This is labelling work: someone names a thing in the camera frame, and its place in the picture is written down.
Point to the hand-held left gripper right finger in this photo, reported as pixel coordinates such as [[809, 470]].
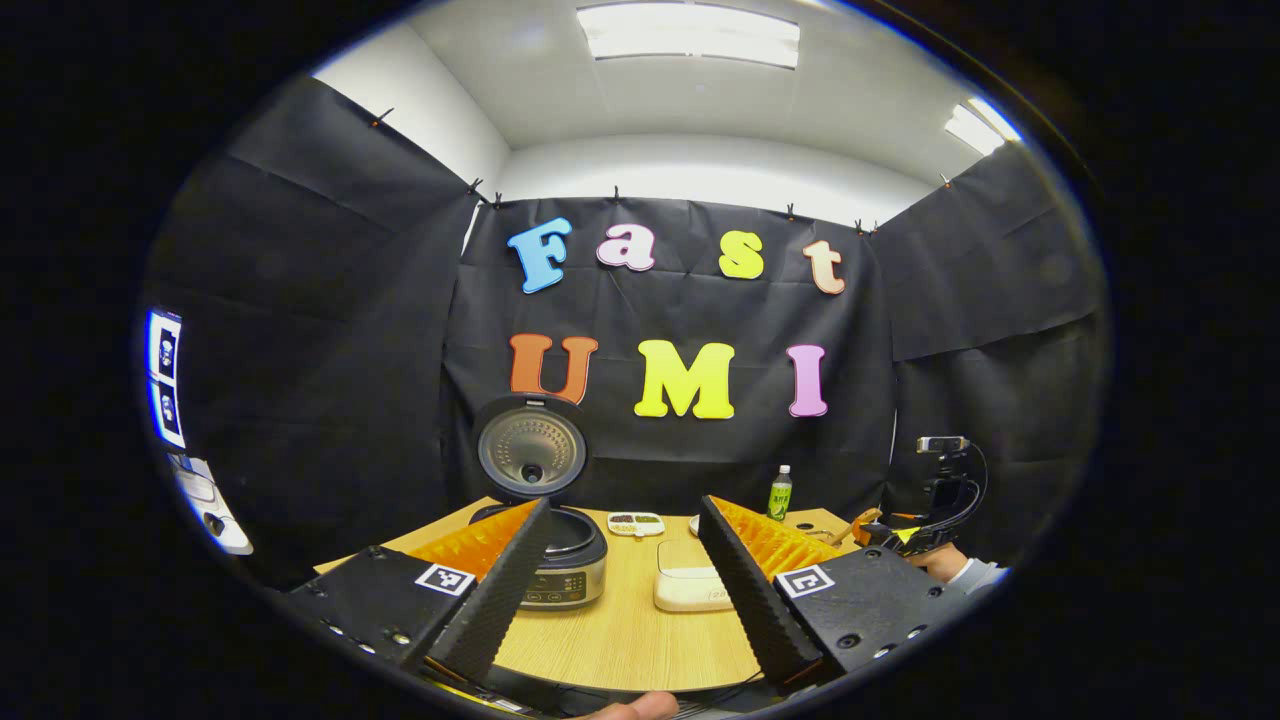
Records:
[[750, 600]]

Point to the black backdrop cloth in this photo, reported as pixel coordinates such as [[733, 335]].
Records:
[[700, 450]]

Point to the green drink bottle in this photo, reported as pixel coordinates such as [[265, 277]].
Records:
[[780, 497]]

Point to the dark grey rice cooker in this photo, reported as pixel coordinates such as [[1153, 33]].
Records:
[[532, 450]]

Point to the white side desk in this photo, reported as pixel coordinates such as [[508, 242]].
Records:
[[210, 505]]

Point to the computer monitor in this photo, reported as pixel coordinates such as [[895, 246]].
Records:
[[166, 375]]

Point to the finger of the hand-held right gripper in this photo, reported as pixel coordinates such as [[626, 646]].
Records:
[[868, 525]]

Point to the ceiling light panel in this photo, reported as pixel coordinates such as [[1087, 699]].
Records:
[[980, 125], [690, 35]]

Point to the white divided dish with beans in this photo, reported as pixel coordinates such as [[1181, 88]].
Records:
[[636, 523]]

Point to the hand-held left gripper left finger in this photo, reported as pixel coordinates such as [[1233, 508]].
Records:
[[500, 600]]

